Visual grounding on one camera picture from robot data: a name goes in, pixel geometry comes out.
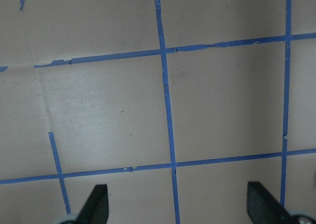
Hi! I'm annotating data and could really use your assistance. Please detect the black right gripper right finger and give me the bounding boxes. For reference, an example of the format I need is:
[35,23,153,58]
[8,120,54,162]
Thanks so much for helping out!
[247,182,299,224]

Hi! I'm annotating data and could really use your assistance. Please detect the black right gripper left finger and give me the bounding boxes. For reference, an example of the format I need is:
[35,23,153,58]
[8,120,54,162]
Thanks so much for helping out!
[75,184,109,224]

